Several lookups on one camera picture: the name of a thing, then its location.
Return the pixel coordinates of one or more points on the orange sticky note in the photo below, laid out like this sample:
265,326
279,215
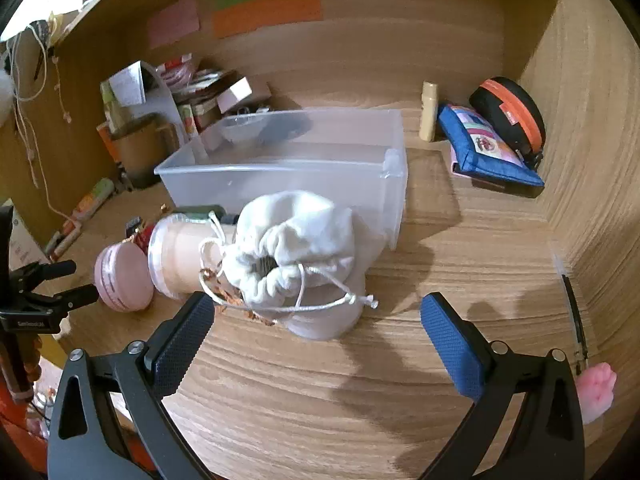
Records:
267,14

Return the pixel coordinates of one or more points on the black orange round case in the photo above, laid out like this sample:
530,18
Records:
510,110

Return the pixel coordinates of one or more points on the white printed paper slip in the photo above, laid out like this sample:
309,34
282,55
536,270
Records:
126,82

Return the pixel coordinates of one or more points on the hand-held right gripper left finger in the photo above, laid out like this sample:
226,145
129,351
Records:
182,345

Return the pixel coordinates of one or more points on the clear plastic storage box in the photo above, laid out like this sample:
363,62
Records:
300,165

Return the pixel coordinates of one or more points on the cream tube bottle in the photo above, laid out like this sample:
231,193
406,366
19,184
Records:
428,110

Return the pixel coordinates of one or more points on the blue patchwork zip pouch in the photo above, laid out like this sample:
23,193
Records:
485,145

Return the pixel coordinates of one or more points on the pink paw toy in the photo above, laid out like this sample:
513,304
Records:
595,392

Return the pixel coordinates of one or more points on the dark green spray bottle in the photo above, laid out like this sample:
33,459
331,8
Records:
200,212

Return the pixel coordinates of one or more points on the white card sheet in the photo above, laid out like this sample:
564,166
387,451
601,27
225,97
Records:
162,95

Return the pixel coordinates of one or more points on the wooden desktop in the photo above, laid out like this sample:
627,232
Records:
320,410

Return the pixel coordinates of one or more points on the clear jar with beige contents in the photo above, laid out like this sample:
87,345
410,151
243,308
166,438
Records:
185,255

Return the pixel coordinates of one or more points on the black pen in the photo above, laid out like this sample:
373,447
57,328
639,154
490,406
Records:
574,320

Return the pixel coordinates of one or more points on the bunch of metal key rings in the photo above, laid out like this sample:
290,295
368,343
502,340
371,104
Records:
252,109

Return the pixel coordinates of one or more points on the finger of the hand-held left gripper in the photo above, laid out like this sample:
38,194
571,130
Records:
50,270
70,297

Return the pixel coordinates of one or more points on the pink sticky note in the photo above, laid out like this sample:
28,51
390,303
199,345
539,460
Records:
174,22

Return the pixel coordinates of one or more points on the green orange snack packet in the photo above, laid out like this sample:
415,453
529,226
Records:
87,205

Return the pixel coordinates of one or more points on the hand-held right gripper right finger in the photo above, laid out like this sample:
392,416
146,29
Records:
450,345

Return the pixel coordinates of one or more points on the small white cardboard box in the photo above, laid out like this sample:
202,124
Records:
240,92

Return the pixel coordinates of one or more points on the person's left forearm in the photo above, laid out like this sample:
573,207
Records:
12,430

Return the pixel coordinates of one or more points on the brown mug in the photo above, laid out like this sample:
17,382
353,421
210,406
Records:
140,155

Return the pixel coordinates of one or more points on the pile of assorted packets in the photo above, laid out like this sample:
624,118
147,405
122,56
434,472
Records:
192,72

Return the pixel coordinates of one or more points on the small black clip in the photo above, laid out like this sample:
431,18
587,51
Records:
133,224

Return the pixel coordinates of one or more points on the pink round case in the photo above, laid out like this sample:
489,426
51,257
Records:
122,277

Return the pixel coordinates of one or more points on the floral patterned box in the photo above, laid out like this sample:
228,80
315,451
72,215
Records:
197,117

